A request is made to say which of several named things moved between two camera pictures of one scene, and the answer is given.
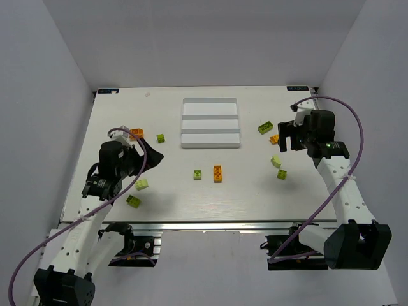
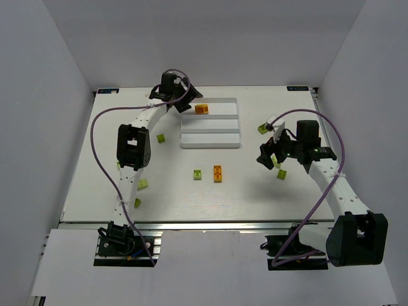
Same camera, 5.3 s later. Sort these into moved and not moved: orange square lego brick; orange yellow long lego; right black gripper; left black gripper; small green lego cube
Moved: left black gripper; orange square lego brick; right black gripper
Not moved: orange yellow long lego; small green lego cube
